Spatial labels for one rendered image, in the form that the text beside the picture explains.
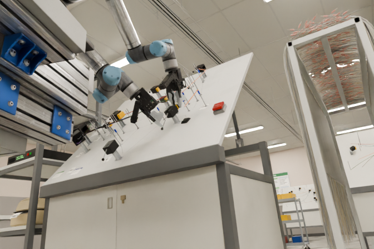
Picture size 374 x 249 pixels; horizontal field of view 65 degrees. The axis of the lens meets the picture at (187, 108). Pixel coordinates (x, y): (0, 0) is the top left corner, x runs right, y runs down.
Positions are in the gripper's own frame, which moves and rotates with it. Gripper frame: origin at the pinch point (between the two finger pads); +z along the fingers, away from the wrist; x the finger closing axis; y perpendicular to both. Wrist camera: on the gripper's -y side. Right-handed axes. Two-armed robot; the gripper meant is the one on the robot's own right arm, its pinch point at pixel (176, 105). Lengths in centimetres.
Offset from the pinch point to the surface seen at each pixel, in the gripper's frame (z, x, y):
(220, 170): 28, -38, -23
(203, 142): 16.7, -29.5, -19.7
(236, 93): 0.1, -27.5, 16.2
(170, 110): 1.4, -2.3, -7.3
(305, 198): 384, 276, 779
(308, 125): 21, -57, 25
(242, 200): 43, -39, -14
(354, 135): 95, -3, 334
